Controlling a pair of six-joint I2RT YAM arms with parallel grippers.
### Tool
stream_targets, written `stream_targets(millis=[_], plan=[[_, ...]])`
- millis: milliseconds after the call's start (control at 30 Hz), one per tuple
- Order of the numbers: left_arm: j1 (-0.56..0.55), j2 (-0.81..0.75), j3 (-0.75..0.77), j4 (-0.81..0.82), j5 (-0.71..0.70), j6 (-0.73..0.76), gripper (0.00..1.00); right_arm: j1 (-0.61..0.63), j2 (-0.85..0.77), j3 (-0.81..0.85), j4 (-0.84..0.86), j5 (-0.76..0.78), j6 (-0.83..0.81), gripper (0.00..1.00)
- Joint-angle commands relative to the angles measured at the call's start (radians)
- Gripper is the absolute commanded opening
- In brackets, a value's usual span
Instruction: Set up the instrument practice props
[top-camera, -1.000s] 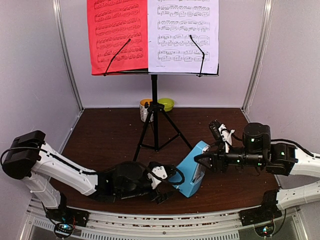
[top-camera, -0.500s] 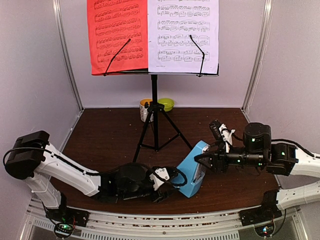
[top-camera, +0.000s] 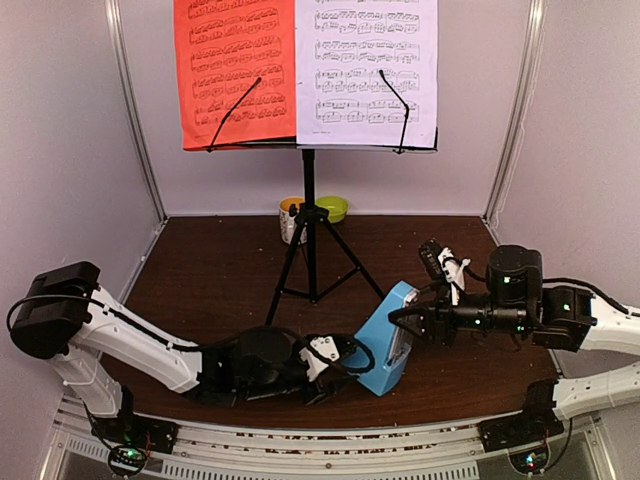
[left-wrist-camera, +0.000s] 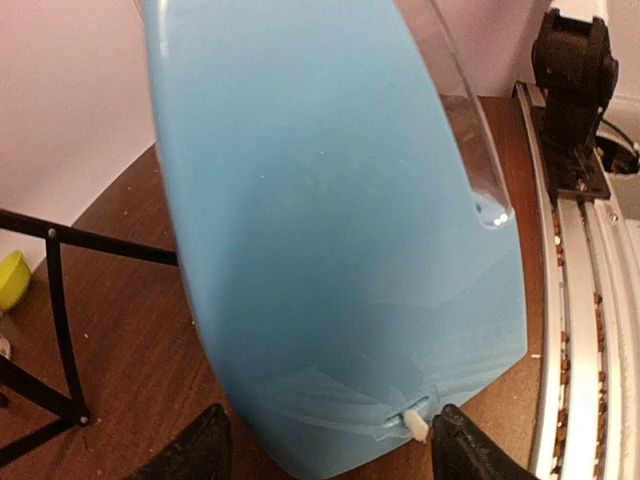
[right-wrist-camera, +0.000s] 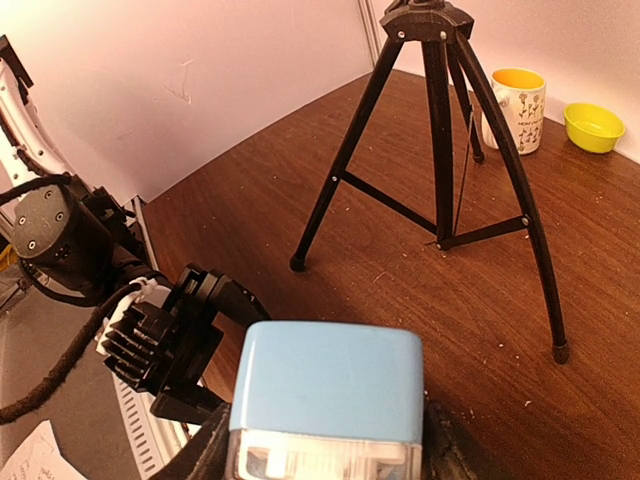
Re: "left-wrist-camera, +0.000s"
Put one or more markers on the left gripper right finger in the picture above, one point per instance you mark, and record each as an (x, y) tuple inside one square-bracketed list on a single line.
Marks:
[(461, 450)]

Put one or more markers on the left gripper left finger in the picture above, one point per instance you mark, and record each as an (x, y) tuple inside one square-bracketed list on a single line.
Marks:
[(202, 450)]

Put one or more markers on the black music stand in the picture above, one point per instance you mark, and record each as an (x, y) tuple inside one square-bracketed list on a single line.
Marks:
[(71, 411)]

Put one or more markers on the blue metronome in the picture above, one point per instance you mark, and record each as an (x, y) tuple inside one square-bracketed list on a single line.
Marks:
[(344, 231)]

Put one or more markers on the white floral mug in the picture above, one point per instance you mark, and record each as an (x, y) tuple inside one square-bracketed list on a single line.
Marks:
[(5, 348)]

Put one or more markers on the green bowl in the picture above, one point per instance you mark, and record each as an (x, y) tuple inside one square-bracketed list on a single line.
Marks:
[(15, 280)]

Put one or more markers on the front aluminium rail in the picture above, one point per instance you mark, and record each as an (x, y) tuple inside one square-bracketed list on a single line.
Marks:
[(588, 412)]

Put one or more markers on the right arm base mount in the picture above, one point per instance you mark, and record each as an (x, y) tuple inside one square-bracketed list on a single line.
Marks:
[(575, 70)]

